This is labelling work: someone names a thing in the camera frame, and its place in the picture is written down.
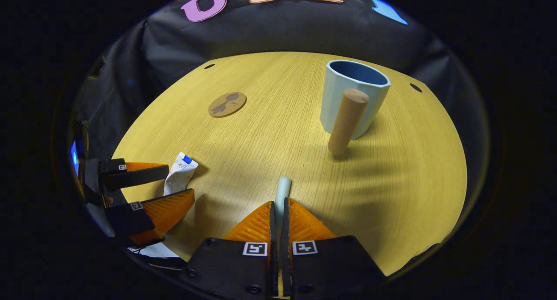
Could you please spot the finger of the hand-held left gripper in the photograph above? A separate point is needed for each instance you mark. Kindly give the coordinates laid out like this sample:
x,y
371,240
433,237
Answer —
x,y
128,219
139,177

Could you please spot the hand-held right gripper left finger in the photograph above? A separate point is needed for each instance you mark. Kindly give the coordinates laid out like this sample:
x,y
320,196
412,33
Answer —
x,y
272,256

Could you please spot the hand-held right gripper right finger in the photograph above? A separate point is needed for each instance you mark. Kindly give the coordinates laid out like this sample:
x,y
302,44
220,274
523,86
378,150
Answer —
x,y
287,261

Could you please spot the white toothpaste tube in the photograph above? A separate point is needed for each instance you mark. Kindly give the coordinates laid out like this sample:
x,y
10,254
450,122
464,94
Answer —
x,y
178,176

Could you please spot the pale green toothbrush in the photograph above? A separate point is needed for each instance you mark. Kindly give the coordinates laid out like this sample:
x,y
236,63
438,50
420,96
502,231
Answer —
x,y
283,191

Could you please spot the round wooden coaster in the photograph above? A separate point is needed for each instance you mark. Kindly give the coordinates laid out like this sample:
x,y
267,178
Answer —
x,y
227,104

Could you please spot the black backdrop cloth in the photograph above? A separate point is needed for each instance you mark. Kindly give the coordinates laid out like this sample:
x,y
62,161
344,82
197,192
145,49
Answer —
x,y
270,30

